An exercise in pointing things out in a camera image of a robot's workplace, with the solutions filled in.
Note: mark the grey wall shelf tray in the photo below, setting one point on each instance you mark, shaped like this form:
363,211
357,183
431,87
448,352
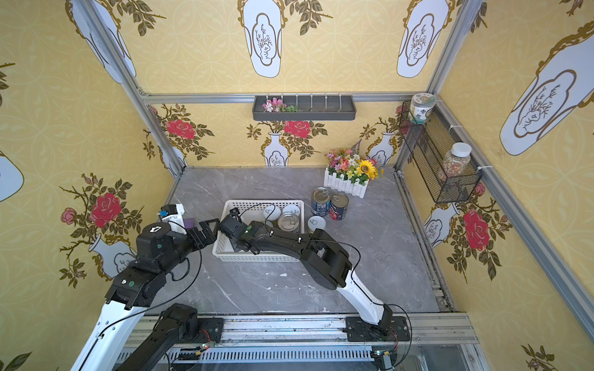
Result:
311,107

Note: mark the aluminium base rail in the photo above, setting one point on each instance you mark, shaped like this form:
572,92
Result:
417,341

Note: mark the white perforated plastic basket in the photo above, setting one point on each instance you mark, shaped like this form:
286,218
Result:
269,243

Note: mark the clear jar white lid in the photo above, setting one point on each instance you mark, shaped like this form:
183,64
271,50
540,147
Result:
455,161

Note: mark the dark blue tomato can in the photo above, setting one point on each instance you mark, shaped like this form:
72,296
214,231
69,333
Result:
338,206

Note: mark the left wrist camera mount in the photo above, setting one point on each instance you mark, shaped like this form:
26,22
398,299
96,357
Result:
172,214

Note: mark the white picket fence flower planter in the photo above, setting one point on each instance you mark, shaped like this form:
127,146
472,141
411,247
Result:
350,173

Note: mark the green label jar white lid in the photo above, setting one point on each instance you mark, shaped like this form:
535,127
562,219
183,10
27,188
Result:
420,108

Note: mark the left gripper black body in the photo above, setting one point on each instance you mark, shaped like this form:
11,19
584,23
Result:
197,234

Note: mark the tall blue nutrition label can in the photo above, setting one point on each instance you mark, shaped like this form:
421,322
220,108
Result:
320,201

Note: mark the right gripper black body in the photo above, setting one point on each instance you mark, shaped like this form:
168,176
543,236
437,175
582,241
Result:
230,225

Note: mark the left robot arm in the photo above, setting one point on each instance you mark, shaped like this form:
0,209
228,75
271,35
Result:
132,293

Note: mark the purple pink silicone spatula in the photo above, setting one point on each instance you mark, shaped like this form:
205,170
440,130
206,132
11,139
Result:
189,223

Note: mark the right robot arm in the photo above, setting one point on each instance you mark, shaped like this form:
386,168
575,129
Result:
329,265

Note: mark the blue label gold lid can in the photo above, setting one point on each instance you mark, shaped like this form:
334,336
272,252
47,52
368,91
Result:
289,222

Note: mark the orange label white lid can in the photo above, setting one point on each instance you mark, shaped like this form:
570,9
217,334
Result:
272,213

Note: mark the yellow label white lid can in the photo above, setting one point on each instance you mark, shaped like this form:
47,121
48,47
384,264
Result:
316,223

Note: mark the pink flowers in shelf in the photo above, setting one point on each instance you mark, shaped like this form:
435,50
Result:
278,105

